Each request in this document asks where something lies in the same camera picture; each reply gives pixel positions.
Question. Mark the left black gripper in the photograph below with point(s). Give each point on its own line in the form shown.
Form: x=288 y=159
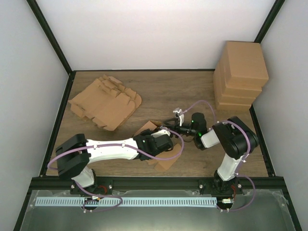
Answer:
x=148 y=131

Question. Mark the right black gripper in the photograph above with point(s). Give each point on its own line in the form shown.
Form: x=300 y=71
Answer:
x=173 y=127

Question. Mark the brown cardboard box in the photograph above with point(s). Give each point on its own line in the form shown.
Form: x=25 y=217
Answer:
x=163 y=151

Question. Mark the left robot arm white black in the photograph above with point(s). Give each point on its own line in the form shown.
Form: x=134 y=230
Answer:
x=89 y=151

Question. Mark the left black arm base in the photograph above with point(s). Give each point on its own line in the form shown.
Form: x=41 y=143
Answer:
x=93 y=186

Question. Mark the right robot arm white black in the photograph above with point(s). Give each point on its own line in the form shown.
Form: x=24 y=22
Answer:
x=235 y=137

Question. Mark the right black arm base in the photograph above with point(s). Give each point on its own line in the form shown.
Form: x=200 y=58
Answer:
x=215 y=186

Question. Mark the bottom folded cardboard box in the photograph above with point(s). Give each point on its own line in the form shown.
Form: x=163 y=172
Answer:
x=232 y=107

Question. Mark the folded cardboard box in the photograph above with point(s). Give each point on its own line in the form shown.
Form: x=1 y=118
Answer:
x=232 y=107
x=220 y=98
x=243 y=64
x=235 y=90

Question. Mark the top folded cardboard box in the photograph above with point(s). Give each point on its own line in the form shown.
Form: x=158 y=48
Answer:
x=243 y=64

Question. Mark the stack of flat cardboard blanks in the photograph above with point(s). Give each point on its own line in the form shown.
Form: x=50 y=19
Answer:
x=106 y=102

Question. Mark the clear acrylic plate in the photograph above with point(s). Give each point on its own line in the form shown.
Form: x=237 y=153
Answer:
x=263 y=210

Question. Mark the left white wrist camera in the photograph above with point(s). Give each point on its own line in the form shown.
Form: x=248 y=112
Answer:
x=161 y=133

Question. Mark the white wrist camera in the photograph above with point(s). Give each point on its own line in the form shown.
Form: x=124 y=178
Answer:
x=179 y=116
x=161 y=133

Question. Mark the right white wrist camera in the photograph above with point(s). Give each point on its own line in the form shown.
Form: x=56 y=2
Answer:
x=179 y=116

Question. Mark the light blue slotted cable duct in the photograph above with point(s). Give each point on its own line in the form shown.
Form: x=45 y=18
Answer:
x=129 y=201

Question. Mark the black aluminium frame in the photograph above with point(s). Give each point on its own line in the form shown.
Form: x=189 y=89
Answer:
x=272 y=181

